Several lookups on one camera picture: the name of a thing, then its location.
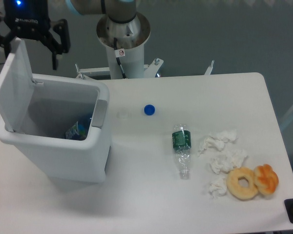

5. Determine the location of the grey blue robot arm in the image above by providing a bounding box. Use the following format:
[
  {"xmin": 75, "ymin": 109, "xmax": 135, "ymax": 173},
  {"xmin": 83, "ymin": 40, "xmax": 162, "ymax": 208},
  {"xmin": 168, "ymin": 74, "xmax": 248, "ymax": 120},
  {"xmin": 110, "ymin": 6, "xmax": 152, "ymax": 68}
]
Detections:
[{"xmin": 0, "ymin": 0, "xmax": 136, "ymax": 70}]

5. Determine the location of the crumpled white tissue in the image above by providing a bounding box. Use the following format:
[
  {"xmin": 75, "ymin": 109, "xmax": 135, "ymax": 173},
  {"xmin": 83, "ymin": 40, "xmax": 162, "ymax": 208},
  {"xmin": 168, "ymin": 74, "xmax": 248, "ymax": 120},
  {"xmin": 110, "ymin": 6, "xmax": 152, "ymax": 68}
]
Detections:
[
  {"xmin": 205, "ymin": 175, "xmax": 228, "ymax": 199},
  {"xmin": 197, "ymin": 129, "xmax": 238, "ymax": 156},
  {"xmin": 205, "ymin": 149, "xmax": 248, "ymax": 175}
]

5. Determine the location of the crushed clear plastic bottle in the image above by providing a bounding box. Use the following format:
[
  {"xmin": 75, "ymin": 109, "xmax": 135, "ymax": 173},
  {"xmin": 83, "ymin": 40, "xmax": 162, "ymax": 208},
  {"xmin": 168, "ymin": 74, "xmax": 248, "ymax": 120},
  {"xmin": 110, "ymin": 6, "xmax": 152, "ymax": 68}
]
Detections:
[{"xmin": 171, "ymin": 124, "xmax": 191, "ymax": 180}]

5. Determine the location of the white bottle cap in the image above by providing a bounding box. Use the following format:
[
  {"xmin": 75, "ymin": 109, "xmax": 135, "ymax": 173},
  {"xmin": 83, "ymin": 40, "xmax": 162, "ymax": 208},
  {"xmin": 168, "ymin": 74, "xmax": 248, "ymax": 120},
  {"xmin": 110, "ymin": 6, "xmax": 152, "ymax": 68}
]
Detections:
[{"xmin": 117, "ymin": 109, "xmax": 130, "ymax": 119}]

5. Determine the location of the orange twisted bread roll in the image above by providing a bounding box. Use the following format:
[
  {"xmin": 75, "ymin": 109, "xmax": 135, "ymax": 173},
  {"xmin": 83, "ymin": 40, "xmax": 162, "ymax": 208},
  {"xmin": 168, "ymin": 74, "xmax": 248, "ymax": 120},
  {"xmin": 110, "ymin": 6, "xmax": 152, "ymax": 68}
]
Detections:
[{"xmin": 253, "ymin": 164, "xmax": 279, "ymax": 195}]

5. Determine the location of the upper crumpled white tissue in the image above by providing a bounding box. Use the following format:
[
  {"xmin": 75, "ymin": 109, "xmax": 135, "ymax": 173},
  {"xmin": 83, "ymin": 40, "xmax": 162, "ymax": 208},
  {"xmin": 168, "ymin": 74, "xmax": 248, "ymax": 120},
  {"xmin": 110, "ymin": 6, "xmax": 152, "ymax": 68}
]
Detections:
[{"xmin": 197, "ymin": 129, "xmax": 238, "ymax": 156}]

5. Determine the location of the blue bottle cap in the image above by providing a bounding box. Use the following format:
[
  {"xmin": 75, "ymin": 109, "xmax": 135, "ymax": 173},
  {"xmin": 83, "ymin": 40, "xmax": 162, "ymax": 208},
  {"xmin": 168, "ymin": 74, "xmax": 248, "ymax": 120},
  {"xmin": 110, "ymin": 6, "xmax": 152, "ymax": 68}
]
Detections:
[{"xmin": 144, "ymin": 104, "xmax": 156, "ymax": 116}]

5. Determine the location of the blue snack packet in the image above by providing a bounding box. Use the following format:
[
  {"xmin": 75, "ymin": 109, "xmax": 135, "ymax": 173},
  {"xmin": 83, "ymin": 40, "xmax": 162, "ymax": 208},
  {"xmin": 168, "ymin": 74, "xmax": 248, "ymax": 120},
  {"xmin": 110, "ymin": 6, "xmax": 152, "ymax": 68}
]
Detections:
[{"xmin": 63, "ymin": 114, "xmax": 92, "ymax": 141}]

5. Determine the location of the lower crumpled white tissue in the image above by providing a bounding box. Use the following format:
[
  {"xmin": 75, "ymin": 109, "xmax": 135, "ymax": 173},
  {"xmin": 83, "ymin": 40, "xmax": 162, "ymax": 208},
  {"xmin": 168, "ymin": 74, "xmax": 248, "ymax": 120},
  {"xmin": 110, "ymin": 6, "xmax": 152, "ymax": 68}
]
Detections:
[{"xmin": 205, "ymin": 175, "xmax": 228, "ymax": 199}]

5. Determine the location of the black pedestal cable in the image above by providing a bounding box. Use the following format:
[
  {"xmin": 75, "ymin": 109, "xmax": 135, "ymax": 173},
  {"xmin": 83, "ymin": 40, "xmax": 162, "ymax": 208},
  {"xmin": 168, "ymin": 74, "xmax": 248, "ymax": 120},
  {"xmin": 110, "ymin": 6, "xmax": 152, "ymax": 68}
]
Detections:
[{"xmin": 113, "ymin": 37, "xmax": 127, "ymax": 79}]

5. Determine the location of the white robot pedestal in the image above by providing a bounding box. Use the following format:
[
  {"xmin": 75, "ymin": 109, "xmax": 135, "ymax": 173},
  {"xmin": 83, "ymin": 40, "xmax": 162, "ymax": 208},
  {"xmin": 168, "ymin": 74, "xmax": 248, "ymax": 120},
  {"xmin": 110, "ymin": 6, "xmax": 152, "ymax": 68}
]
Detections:
[{"xmin": 97, "ymin": 12, "xmax": 150, "ymax": 78}]

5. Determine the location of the white plastic trash can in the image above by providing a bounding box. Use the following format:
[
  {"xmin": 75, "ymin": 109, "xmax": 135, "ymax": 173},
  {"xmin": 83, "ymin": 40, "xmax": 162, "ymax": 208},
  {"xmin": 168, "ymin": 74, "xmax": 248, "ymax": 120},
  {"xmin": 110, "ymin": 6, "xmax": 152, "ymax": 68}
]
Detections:
[{"xmin": 0, "ymin": 74, "xmax": 111, "ymax": 183}]

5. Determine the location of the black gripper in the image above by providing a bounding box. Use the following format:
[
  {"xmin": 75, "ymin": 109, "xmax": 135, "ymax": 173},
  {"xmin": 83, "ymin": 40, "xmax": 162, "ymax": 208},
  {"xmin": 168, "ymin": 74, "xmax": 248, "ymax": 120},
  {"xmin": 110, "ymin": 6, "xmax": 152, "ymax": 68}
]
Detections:
[{"xmin": 0, "ymin": 0, "xmax": 71, "ymax": 70}]

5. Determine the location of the ring doughnut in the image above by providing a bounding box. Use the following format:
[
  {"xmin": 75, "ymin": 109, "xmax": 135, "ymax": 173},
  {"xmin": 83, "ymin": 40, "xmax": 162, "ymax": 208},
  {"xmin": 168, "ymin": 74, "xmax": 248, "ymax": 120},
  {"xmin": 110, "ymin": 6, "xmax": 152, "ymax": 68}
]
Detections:
[{"xmin": 226, "ymin": 167, "xmax": 258, "ymax": 200}]

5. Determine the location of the white trash can lid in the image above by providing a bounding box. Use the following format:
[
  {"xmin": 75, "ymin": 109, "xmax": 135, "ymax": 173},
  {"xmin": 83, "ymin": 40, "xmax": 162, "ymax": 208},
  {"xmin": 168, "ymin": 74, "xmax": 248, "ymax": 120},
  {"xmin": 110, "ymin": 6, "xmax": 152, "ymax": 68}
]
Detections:
[{"xmin": 0, "ymin": 38, "xmax": 36, "ymax": 132}]

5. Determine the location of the middle crumpled white tissue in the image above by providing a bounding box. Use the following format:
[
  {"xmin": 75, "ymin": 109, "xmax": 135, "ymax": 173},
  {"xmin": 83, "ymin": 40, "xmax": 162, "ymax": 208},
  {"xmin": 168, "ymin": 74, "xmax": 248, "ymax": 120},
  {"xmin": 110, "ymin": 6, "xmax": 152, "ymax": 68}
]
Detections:
[{"xmin": 205, "ymin": 149, "xmax": 248, "ymax": 175}]

